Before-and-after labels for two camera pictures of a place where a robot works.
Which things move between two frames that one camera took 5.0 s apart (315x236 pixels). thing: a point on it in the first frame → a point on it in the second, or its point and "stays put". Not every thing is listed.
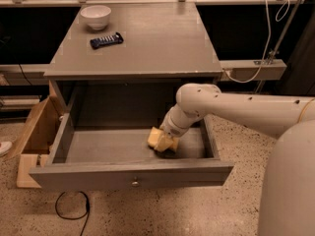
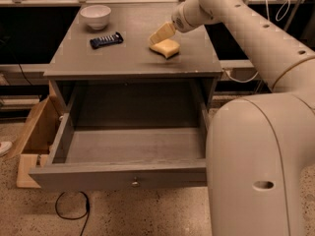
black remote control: [105, 40] stays put
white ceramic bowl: [95, 16] stays put
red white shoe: [4, 147] stays put
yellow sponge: [161, 142] → [167, 47]
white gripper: [173, 128] → [180, 22]
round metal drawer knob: [136, 183] stays put
